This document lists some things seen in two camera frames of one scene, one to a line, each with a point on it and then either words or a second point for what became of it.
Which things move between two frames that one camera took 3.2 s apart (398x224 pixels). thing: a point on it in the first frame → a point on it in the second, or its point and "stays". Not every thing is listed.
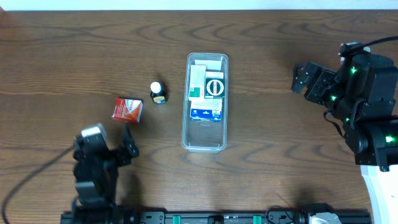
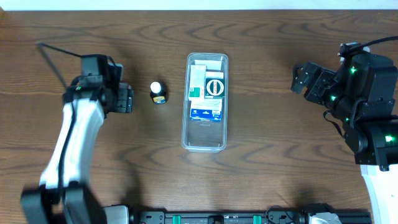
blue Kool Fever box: x=206 y=109 stays
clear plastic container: x=205 y=116 stays
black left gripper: x=116 y=153 → x=125 y=99
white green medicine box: x=196 y=86 stays
